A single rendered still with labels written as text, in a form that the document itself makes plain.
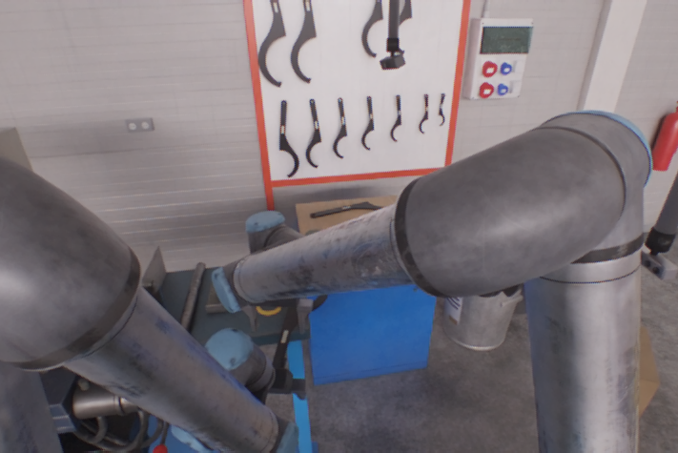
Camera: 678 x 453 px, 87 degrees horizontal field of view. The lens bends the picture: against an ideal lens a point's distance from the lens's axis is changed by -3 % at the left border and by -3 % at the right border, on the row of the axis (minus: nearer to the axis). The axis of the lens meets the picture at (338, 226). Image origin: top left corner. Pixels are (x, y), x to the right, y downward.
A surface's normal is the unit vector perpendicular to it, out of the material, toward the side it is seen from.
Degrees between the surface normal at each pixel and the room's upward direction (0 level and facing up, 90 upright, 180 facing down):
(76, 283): 71
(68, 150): 90
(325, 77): 90
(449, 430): 0
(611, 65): 90
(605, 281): 79
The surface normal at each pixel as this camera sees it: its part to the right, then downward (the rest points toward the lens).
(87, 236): 0.86, -0.44
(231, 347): -0.15, -0.68
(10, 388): 0.99, 0.10
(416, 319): 0.17, 0.47
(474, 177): -0.49, -0.55
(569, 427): -0.66, 0.35
